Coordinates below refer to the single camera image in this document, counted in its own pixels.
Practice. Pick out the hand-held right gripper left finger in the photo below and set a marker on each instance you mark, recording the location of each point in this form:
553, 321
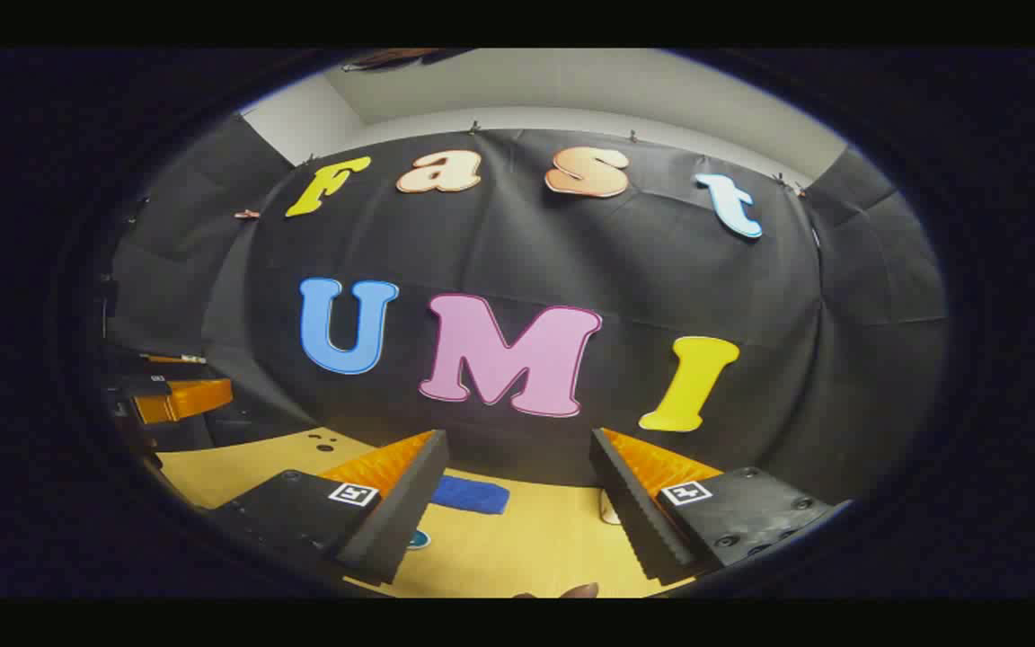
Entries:
405, 512

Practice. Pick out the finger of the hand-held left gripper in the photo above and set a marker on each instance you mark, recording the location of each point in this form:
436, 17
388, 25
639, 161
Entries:
185, 400
172, 360

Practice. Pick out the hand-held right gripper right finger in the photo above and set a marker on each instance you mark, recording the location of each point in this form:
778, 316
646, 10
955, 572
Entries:
639, 512

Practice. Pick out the white toaster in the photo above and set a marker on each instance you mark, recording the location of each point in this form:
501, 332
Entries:
609, 508

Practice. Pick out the blue towel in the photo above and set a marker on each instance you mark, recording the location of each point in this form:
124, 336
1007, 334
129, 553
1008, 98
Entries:
473, 495

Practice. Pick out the copper backdrop clip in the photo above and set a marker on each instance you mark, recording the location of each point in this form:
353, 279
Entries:
246, 214

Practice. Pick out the black backdrop cloth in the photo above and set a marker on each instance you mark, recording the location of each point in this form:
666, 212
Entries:
526, 252

